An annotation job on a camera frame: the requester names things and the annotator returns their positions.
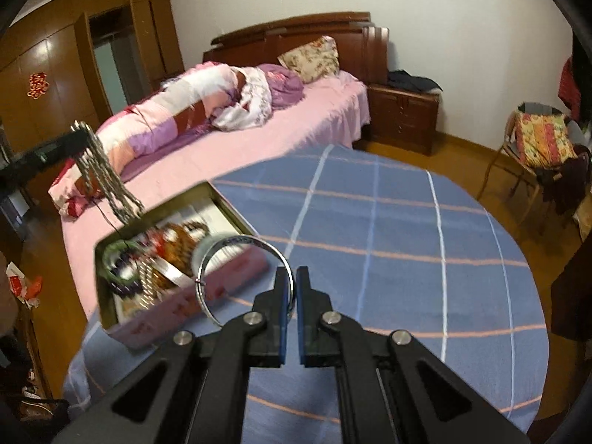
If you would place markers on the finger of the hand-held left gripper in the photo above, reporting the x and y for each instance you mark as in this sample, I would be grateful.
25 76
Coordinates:
64 164
64 141

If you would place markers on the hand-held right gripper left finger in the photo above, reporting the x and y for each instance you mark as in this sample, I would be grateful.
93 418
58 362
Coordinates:
283 333

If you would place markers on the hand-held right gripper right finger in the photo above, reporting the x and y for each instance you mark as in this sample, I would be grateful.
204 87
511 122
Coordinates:
300 333

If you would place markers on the wide silver bangle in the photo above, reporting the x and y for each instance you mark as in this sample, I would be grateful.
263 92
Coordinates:
245 242

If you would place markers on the pink tin box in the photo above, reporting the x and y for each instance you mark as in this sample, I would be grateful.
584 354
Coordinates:
152 328

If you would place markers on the red paper decoration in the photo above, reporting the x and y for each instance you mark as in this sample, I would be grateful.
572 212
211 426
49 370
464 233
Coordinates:
38 85

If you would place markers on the pink patchwork quilt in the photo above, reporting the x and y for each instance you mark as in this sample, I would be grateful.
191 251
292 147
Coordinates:
152 120

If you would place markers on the red white packet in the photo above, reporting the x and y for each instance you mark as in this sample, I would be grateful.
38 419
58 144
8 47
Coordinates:
23 284

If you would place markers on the blue plaid tablecloth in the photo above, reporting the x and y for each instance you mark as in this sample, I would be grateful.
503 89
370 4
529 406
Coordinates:
393 263

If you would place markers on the white printed booklet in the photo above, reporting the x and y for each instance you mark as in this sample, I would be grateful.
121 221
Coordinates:
222 217

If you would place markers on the wooden wardrobe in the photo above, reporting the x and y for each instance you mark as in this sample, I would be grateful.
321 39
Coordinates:
138 32

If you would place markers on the white garment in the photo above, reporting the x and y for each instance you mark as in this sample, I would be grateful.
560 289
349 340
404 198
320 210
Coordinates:
249 106

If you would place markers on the pink bed sheet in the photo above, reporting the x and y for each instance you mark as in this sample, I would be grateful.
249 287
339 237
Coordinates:
277 134

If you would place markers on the purple blanket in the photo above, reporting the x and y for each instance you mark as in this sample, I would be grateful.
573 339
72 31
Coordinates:
286 85

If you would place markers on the wooden nightstand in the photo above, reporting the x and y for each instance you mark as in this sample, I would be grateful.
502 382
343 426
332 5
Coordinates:
402 115

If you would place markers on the floral pillow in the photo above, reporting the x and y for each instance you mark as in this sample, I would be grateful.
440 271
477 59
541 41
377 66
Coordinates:
310 58

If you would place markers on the dark clothing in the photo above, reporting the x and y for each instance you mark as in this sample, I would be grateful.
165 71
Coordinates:
411 81

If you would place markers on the wooden bed headboard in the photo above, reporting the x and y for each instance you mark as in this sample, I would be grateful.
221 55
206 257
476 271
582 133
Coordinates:
360 51

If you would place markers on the dark garment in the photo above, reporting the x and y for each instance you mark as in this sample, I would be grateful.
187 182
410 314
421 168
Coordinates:
569 180

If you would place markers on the colourful patterned cushion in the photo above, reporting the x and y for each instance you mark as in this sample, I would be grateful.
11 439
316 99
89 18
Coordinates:
545 138

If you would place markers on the red hanging garment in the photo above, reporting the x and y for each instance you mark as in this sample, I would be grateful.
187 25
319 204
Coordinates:
570 83

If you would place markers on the metal frame chair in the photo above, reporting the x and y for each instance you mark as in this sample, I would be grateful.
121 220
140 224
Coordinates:
541 107

